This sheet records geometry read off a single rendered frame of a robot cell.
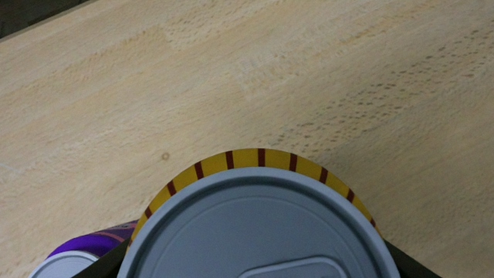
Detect purple drink can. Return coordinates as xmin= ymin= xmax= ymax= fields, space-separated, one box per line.
xmin=28 ymin=219 xmax=140 ymax=278

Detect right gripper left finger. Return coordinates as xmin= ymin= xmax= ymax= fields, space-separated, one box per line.
xmin=70 ymin=236 xmax=131 ymax=278

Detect yellow drink can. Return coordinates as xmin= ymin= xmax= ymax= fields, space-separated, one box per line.
xmin=117 ymin=148 xmax=400 ymax=278

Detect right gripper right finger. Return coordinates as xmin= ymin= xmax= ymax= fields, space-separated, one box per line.
xmin=383 ymin=238 xmax=442 ymax=278

